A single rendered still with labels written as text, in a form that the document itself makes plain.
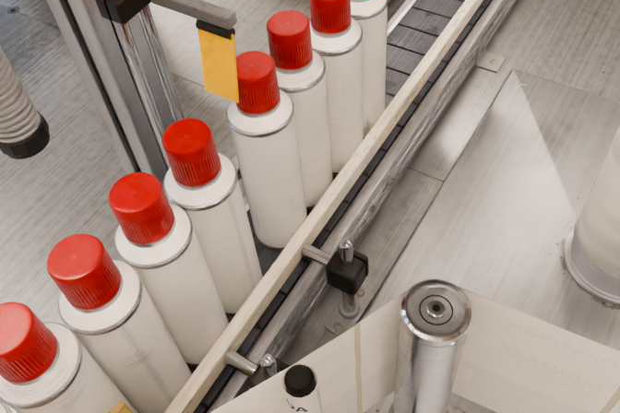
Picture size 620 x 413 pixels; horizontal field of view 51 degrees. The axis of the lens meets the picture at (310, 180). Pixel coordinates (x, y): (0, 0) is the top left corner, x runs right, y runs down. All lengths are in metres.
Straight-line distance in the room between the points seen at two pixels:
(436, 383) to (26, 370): 0.23
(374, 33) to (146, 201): 0.28
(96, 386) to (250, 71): 0.23
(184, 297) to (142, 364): 0.05
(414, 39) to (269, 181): 0.35
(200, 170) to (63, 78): 0.52
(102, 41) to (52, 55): 0.44
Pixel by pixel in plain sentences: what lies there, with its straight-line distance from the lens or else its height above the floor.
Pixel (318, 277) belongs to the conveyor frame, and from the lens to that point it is 0.60.
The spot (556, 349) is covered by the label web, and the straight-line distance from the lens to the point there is 0.40.
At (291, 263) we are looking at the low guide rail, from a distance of 0.56.
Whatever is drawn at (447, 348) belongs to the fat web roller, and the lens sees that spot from 0.37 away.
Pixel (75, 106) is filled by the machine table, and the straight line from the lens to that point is 0.88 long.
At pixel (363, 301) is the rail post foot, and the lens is 0.63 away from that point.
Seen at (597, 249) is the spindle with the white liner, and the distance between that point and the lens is 0.57.
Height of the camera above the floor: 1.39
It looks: 51 degrees down
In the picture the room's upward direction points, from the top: 7 degrees counter-clockwise
